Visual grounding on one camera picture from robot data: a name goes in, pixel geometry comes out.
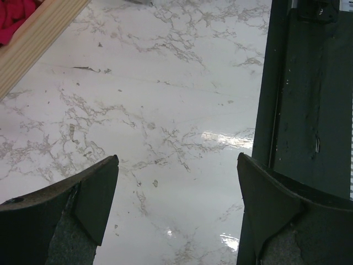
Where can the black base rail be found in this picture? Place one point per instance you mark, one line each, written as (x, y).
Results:
(303, 125)

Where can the wooden clothes rack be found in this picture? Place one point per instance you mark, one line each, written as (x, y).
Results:
(34, 37)

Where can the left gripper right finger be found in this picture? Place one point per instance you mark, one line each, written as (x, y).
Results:
(293, 223)

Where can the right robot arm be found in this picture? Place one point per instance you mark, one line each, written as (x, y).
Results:
(319, 11)

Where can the grey t-shirt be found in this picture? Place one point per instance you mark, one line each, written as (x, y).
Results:
(143, 2)

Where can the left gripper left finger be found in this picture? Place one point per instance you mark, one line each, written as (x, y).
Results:
(63, 223)

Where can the magenta t-shirt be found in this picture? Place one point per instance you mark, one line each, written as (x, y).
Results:
(13, 14)

